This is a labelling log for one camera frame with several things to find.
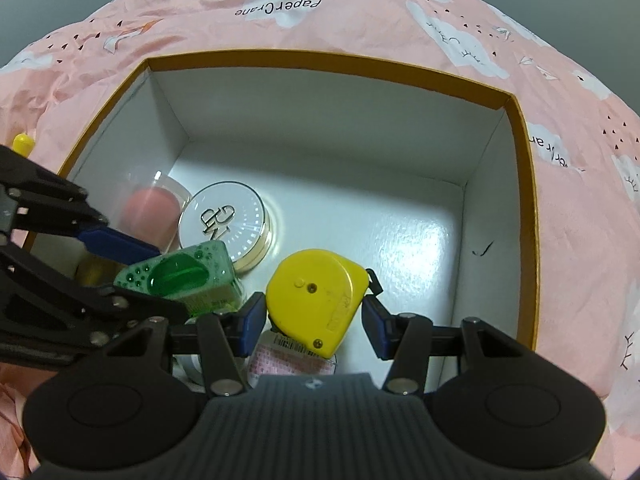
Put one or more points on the pink printed blanket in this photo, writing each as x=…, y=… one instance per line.
x=575, y=260

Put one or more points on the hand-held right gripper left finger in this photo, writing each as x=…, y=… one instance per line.
x=252, y=327

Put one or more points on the green plastic container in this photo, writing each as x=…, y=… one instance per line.
x=175, y=272

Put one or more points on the golden round container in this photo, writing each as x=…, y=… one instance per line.
x=92, y=270

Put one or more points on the yellow capped bottle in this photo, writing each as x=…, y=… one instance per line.
x=23, y=143

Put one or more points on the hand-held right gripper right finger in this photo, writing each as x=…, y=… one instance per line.
x=375, y=327

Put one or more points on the orange cardboard box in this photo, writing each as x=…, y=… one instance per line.
x=325, y=185

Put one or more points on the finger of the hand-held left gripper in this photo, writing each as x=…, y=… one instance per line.
x=125, y=302
x=115, y=246

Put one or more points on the pink labelled packet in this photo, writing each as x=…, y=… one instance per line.
x=285, y=360

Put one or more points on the white round compact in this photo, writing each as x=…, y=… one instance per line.
x=220, y=217

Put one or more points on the yellow tape measure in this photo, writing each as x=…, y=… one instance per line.
x=310, y=300

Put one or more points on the pink sponge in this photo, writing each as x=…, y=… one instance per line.
x=145, y=207

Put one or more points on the white round item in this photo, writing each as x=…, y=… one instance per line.
x=189, y=367

